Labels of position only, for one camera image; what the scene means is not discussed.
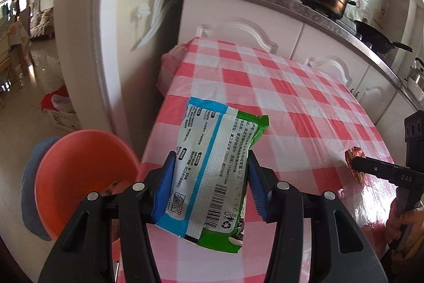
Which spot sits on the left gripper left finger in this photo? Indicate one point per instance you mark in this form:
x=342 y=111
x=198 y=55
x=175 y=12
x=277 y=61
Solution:
x=83 y=251

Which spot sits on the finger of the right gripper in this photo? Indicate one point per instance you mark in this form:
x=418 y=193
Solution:
x=395 y=174

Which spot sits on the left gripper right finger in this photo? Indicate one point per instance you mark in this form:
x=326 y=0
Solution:
x=339 y=250

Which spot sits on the blue green snack wrapper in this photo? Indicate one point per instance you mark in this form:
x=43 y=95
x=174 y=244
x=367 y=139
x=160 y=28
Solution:
x=206 y=193

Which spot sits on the orange plastic trash bin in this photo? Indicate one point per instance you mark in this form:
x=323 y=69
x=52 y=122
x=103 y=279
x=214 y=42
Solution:
x=77 y=164

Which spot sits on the white kitchen cabinet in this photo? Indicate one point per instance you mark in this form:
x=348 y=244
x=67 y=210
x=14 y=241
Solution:
x=294 y=31

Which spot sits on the person right hand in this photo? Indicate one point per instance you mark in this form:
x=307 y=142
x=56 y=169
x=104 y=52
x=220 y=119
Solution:
x=413 y=217

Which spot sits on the red foil wrapper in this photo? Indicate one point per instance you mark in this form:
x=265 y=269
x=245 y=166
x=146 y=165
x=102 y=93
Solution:
x=352 y=161

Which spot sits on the blue grey floor mat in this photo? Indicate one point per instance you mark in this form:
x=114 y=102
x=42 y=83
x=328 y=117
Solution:
x=29 y=213

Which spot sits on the black wok pan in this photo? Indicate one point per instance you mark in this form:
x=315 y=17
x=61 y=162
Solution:
x=377 y=41

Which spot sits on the white laundry basket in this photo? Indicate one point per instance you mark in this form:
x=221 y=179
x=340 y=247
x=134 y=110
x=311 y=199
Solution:
x=58 y=106

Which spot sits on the wooden chair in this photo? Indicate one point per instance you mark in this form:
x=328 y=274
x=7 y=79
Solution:
x=16 y=55

